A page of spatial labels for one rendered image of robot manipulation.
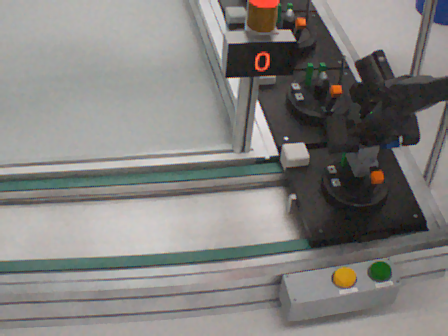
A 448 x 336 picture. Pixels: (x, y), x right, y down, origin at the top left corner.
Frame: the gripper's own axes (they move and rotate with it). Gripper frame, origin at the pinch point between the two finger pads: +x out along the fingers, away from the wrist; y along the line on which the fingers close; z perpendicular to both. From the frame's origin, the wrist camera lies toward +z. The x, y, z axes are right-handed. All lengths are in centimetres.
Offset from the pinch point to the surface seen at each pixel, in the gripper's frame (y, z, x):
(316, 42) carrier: -6.8, 34.6, 33.7
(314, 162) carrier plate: 6.1, 0.5, 13.1
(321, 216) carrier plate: 8.8, -11.8, 5.6
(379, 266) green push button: 1.6, -24.2, -2.2
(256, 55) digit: 20.0, 14.2, -7.2
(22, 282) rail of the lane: 64, -20, 2
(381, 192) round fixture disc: -3.9, -9.0, 5.0
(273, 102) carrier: 9.5, 16.6, 23.0
